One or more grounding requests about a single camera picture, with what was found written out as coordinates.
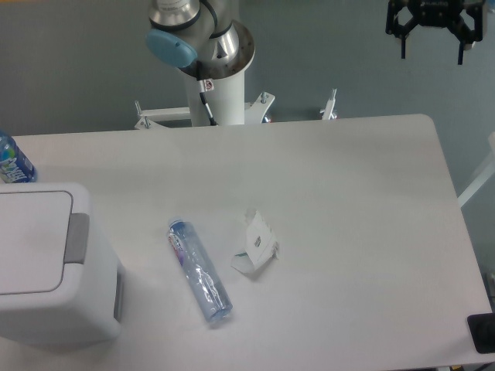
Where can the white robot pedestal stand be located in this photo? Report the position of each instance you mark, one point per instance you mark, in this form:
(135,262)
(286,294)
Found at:
(211,102)

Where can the crumpled white paper carton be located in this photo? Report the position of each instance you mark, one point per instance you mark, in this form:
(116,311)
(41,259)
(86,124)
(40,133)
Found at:
(259,244)

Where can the white frame at right edge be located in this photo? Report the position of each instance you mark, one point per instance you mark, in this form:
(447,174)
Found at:
(481,175)

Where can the clear empty plastic bottle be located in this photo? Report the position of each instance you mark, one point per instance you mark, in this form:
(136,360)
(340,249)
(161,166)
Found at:
(199,270)

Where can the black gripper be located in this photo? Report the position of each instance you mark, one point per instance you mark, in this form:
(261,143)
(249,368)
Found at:
(438,14)

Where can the black device at table edge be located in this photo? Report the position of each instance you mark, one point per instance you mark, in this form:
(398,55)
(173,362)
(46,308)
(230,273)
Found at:
(481,327)

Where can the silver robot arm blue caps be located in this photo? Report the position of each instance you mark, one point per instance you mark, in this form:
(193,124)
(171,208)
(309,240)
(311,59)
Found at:
(204,40)

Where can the blue labelled water bottle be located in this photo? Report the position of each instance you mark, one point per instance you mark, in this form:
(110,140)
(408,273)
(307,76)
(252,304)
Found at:
(15,166)

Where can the white push-lid trash can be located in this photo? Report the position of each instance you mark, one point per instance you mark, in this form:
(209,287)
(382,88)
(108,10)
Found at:
(61,280)

